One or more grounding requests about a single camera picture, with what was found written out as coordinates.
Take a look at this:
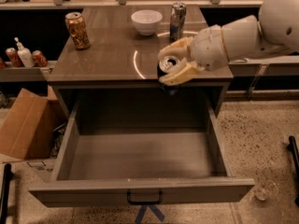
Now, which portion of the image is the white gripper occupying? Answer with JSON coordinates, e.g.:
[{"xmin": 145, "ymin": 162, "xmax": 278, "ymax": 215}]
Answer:
[{"xmin": 158, "ymin": 25, "xmax": 229, "ymax": 86}]

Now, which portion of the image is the dark blue pepsi can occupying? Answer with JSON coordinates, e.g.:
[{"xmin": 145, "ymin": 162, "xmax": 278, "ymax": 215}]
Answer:
[{"xmin": 157, "ymin": 56, "xmax": 180, "ymax": 96}]

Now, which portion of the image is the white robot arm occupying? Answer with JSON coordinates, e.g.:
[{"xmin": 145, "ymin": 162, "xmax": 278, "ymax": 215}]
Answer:
[{"xmin": 158, "ymin": 0, "xmax": 299, "ymax": 86}]

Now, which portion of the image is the tall silver blue can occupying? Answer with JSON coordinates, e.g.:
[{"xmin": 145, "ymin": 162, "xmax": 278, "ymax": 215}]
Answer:
[{"xmin": 169, "ymin": 2, "xmax": 187, "ymax": 41}]

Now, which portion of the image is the grey cabinet with counter top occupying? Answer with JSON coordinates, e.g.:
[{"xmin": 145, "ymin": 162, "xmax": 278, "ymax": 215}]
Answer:
[{"xmin": 49, "ymin": 6, "xmax": 233, "ymax": 127}]

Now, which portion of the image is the gold orange soda can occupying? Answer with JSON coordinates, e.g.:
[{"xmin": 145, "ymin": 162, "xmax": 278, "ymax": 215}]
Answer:
[{"xmin": 65, "ymin": 12, "xmax": 90, "ymax": 49}]

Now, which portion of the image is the open grey top drawer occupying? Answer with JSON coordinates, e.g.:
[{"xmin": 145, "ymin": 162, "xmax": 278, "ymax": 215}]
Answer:
[{"xmin": 29, "ymin": 103, "xmax": 254, "ymax": 207}]

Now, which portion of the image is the red soda can right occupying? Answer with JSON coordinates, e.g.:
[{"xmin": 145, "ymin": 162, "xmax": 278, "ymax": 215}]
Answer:
[{"xmin": 33, "ymin": 50, "xmax": 48, "ymax": 67}]

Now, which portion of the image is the red soda can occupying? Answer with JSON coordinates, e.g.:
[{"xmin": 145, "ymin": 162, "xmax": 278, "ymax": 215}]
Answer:
[
  {"xmin": 33, "ymin": 50, "xmax": 48, "ymax": 67},
  {"xmin": 6, "ymin": 48, "xmax": 23, "ymax": 67}
]

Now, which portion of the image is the red soda can left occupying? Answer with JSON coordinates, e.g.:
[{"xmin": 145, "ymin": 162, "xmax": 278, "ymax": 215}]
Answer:
[{"xmin": 6, "ymin": 48, "xmax": 23, "ymax": 67}]

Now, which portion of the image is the white ceramic bowl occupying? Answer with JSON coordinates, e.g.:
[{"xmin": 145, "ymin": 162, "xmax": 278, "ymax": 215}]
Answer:
[{"xmin": 131, "ymin": 9, "xmax": 163, "ymax": 35}]

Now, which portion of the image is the grey side shelf right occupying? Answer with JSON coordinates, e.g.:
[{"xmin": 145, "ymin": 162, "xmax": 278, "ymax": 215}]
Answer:
[{"xmin": 229, "ymin": 55, "xmax": 299, "ymax": 77}]

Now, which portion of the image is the grey side shelf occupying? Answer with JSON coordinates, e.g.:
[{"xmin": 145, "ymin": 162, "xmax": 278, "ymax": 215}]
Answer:
[
  {"xmin": 0, "ymin": 61, "xmax": 56, "ymax": 82},
  {"xmin": 229, "ymin": 55, "xmax": 299, "ymax": 77}
]

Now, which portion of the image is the black bar right edge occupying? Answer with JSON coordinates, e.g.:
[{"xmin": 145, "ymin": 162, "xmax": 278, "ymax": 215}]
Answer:
[{"xmin": 287, "ymin": 135, "xmax": 299, "ymax": 207}]

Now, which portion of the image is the black bar edge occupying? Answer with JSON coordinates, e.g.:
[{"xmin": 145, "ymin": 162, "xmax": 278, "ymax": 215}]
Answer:
[
  {"xmin": 287, "ymin": 135, "xmax": 299, "ymax": 207},
  {"xmin": 0, "ymin": 163, "xmax": 13, "ymax": 224}
]

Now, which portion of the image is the blue tape cross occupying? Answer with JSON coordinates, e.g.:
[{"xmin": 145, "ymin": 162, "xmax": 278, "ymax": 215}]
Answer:
[{"xmin": 135, "ymin": 204, "xmax": 165, "ymax": 224}]

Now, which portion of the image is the clear glass on floor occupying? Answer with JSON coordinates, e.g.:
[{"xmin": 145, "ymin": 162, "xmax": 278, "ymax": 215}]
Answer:
[{"xmin": 254, "ymin": 179, "xmax": 278, "ymax": 202}]

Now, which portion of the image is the white soap dispenser bottle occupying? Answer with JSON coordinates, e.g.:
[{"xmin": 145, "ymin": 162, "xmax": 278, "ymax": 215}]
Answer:
[{"xmin": 14, "ymin": 37, "xmax": 36, "ymax": 67}]

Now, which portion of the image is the brown cardboard box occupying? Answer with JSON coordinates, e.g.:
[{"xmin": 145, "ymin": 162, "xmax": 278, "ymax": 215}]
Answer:
[{"xmin": 0, "ymin": 89, "xmax": 61, "ymax": 160}]

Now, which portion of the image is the grey side shelf left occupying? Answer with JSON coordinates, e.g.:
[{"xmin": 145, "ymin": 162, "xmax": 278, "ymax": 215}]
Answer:
[{"xmin": 0, "ymin": 61, "xmax": 56, "ymax": 82}]

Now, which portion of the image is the black bar left edge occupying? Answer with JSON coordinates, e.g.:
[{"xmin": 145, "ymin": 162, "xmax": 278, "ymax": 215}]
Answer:
[{"xmin": 0, "ymin": 163, "xmax": 13, "ymax": 224}]

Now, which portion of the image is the black drawer handle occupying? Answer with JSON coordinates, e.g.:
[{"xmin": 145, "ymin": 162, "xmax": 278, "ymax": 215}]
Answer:
[{"xmin": 126, "ymin": 190, "xmax": 163, "ymax": 205}]

